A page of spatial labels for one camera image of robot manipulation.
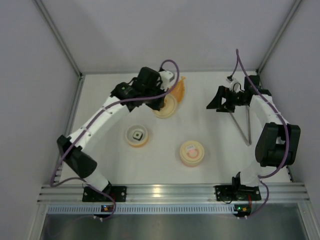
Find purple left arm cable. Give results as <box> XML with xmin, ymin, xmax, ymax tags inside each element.
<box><xmin>49</xmin><ymin>59</ymin><xmax>180</xmax><ymax>221</ymax></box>

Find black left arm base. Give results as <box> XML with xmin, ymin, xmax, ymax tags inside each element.
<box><xmin>82</xmin><ymin>185</ymin><xmax>127</xmax><ymax>203</ymax></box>

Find grey slotted cable duct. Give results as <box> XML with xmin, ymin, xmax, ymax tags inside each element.
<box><xmin>47</xmin><ymin>204</ymin><xmax>250</xmax><ymax>215</ymax></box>

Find aluminium mounting rail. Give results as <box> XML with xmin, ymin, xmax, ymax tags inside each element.
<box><xmin>37</xmin><ymin>183</ymin><xmax>310</xmax><ymax>204</ymax></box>

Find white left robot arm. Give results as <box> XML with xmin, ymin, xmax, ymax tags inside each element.
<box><xmin>57</xmin><ymin>66</ymin><xmax>175</xmax><ymax>194</ymax></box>

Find orange boat-shaped dish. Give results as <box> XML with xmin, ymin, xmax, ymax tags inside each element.
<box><xmin>171</xmin><ymin>76</ymin><xmax>186</xmax><ymax>104</ymax></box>

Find aluminium frame post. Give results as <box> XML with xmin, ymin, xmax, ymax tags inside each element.
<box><xmin>255</xmin><ymin>0</ymin><xmax>305</xmax><ymax>75</ymax></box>
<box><xmin>33</xmin><ymin>0</ymin><xmax>84</xmax><ymax>77</ymax></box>

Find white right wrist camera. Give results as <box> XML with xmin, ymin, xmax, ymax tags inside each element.
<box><xmin>226</xmin><ymin>76</ymin><xmax>241</xmax><ymax>92</ymax></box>

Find metal serving tongs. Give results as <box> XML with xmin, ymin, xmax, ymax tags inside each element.
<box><xmin>229</xmin><ymin>106</ymin><xmax>252</xmax><ymax>146</ymax></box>

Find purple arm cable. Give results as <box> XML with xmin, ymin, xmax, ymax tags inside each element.
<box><xmin>49</xmin><ymin>59</ymin><xmax>180</xmax><ymax>221</ymax></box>
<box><xmin>230</xmin><ymin>48</ymin><xmax>291</xmax><ymax>221</ymax></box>

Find cream lid orange smiley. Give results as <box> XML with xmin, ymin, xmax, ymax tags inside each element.
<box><xmin>153</xmin><ymin>94</ymin><xmax>178</xmax><ymax>119</ymax></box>

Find right aluminium frame post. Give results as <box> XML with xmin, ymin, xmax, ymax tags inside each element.
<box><xmin>255</xmin><ymin>0</ymin><xmax>305</xmax><ymax>75</ymax></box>

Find black white sushi piece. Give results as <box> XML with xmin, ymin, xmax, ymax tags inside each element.
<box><xmin>132</xmin><ymin>130</ymin><xmax>144</xmax><ymax>141</ymax></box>

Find left aluminium frame post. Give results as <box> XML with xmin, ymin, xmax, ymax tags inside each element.
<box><xmin>33</xmin><ymin>0</ymin><xmax>84</xmax><ymax>77</ymax></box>

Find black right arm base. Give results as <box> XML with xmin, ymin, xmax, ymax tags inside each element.
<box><xmin>214</xmin><ymin>184</ymin><xmax>262</xmax><ymax>204</ymax></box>

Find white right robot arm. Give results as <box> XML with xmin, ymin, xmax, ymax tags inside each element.
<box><xmin>206</xmin><ymin>75</ymin><xmax>301</xmax><ymax>191</ymax></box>

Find cream bowl orange base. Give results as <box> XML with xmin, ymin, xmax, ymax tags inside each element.
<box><xmin>124</xmin><ymin>124</ymin><xmax>149</xmax><ymax>148</ymax></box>

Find cream lid pink smiley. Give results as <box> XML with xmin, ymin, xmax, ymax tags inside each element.
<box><xmin>179</xmin><ymin>140</ymin><xmax>205</xmax><ymax>158</ymax></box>

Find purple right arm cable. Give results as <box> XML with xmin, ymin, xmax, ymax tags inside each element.
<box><xmin>230</xmin><ymin>48</ymin><xmax>291</xmax><ymax>221</ymax></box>

